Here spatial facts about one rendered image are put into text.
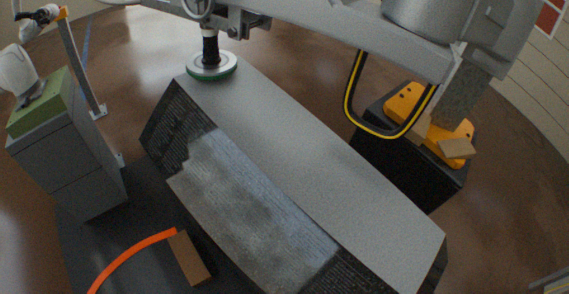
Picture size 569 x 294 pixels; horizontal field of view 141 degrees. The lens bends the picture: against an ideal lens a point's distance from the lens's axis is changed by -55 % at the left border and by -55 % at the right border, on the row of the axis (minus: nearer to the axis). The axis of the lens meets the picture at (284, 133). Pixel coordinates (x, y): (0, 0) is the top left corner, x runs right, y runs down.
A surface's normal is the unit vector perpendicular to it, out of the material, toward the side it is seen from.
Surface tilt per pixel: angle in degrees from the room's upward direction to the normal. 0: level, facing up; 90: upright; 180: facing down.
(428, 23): 90
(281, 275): 45
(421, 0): 90
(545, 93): 90
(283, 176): 0
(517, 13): 90
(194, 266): 0
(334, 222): 0
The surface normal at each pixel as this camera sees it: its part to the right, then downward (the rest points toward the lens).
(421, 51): -0.52, 0.57
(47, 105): 0.63, 0.62
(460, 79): -0.31, 0.66
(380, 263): 0.14, -0.68
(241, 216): -0.40, -0.17
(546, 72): -0.76, 0.39
